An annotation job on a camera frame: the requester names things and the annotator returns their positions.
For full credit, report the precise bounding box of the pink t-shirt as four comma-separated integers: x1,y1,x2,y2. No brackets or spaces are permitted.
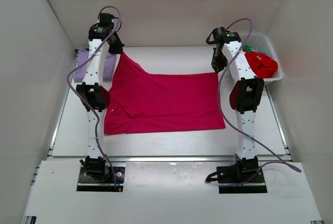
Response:
104,53,226,135

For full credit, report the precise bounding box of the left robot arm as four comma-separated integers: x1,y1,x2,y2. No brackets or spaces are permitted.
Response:
75,12,124,182

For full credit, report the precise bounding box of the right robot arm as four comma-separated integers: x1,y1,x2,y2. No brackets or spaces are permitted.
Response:
206,27,264,183

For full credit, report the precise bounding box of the green cloth in basket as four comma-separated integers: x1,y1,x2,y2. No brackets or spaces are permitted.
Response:
243,45,252,53

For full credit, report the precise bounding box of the white plastic basket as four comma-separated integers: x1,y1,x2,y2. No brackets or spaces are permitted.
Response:
243,33,283,84

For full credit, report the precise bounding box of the red cloth in basket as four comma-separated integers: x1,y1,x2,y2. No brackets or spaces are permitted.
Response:
245,51,278,79

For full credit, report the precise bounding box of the folded lilac t-shirt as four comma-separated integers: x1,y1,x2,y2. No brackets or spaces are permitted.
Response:
74,49,117,83

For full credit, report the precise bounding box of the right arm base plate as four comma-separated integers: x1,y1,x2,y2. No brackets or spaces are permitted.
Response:
204,164,268,194

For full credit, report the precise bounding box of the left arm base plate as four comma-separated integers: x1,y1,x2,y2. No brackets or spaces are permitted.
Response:
76,164,125,192

